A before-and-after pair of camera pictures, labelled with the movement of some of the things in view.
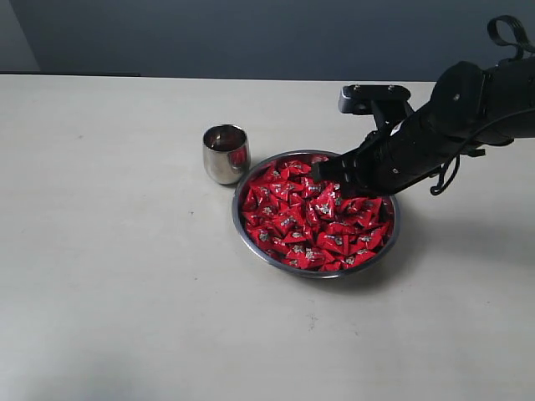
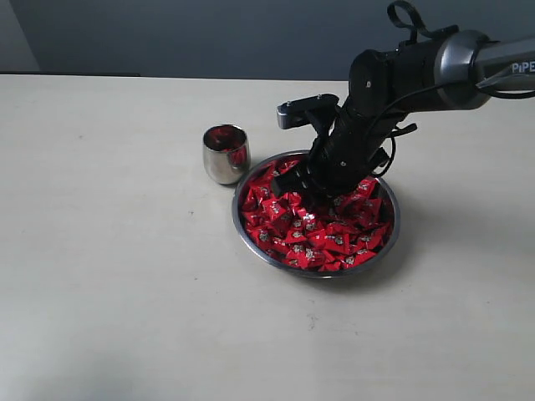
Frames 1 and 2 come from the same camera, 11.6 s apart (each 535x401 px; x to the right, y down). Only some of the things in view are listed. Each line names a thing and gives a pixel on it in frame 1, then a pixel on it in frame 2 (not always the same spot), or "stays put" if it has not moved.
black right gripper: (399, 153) -> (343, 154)
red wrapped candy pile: (301, 223) stays put
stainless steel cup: (226, 153) stays put
